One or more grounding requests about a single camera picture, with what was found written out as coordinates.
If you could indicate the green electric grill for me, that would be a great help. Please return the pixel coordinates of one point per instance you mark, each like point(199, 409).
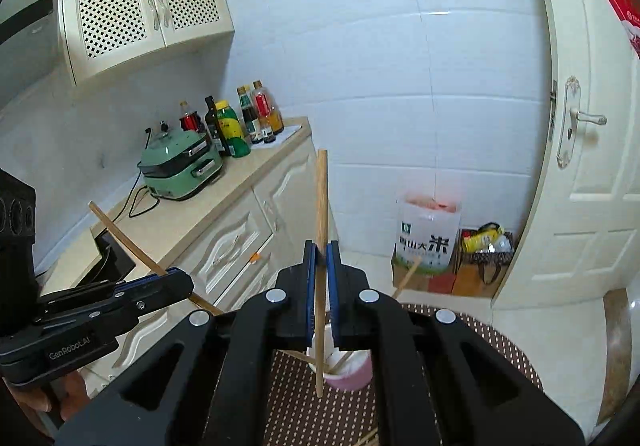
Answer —
point(175, 166)

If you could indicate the cola bottle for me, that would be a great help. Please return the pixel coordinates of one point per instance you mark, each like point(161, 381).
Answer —
point(189, 118)

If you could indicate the steel range hood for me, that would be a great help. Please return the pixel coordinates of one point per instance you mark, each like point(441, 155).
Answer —
point(25, 46)

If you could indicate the green bottle with yellow cap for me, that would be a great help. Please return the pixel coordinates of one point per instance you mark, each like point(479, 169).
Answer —
point(234, 131)

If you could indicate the cream base cabinet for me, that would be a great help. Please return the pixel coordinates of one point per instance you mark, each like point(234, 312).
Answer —
point(235, 236)

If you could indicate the wooden chopstick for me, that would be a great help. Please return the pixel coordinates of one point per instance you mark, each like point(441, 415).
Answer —
point(322, 196)
point(411, 271)
point(369, 437)
point(125, 238)

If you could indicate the cardboard box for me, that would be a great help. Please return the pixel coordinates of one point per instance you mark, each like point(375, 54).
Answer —
point(440, 283)

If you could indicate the person's left hand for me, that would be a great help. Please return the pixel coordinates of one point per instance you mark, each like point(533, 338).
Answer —
point(72, 391)

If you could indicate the white rice bag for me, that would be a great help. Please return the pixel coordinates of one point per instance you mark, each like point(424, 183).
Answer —
point(425, 236)

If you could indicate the small dark bottle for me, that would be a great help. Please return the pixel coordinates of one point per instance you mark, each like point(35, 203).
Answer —
point(268, 132)

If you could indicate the yellow snack packet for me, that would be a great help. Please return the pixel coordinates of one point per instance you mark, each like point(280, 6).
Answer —
point(480, 238)

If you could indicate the brown polka-dot round table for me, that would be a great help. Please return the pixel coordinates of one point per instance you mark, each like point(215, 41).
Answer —
point(300, 416)

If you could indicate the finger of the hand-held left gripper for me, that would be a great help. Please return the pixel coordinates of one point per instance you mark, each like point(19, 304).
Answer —
point(160, 296)
point(147, 279)

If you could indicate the white paper sheet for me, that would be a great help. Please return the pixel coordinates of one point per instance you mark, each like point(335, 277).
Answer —
point(290, 133)

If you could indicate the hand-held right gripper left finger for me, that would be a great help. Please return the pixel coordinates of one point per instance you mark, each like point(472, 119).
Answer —
point(311, 276)

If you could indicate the pink plastic cup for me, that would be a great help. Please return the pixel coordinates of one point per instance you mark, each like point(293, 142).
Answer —
point(350, 376)

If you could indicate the orange sticker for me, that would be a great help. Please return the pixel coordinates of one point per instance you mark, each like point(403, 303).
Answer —
point(256, 257)

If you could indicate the white door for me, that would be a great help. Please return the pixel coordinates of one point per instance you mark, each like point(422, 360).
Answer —
point(590, 226)

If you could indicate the black flat appliance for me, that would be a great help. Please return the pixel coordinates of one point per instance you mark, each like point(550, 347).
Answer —
point(112, 258)

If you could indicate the cream wall cabinet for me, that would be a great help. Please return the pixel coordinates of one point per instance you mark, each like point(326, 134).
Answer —
point(120, 16)

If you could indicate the dark patterned bag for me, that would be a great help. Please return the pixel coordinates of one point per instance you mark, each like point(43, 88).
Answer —
point(492, 263)

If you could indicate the wall socket with plug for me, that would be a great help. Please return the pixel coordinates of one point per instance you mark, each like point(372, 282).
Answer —
point(162, 127)

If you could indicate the green label sauce bottle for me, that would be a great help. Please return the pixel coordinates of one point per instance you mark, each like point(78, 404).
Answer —
point(247, 113)

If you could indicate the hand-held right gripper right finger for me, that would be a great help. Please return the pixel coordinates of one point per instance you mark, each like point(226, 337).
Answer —
point(334, 276)

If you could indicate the red label sauce bottle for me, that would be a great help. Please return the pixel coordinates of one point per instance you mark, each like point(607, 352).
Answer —
point(265, 106)

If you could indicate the dark oil bottle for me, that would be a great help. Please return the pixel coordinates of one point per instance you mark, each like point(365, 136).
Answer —
point(212, 126)

